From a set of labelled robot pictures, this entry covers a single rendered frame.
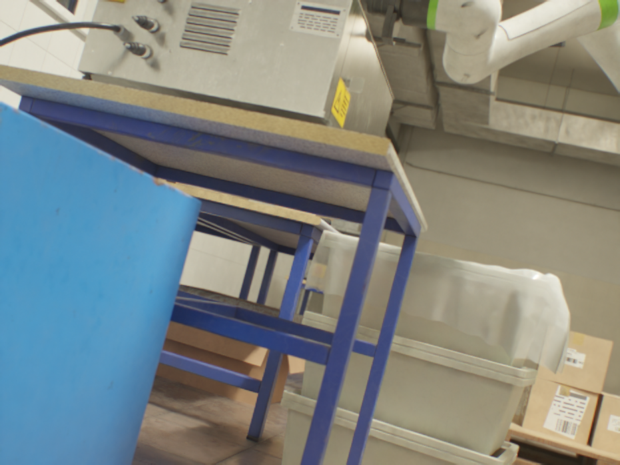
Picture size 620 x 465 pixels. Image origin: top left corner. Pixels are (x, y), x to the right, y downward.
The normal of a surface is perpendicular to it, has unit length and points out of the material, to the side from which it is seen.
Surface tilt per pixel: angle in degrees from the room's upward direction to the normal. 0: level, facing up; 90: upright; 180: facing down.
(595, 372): 90
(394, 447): 96
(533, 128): 89
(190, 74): 90
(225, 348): 65
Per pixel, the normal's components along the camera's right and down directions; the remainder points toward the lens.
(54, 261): 0.94, 0.23
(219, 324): -0.24, -0.13
